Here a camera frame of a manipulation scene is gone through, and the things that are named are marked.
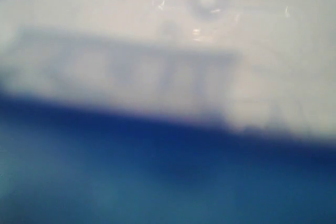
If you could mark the clear plastic container with label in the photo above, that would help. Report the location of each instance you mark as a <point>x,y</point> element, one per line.
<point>264,66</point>

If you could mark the blue plastic lid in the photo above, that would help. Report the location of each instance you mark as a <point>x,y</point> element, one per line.
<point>66,165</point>

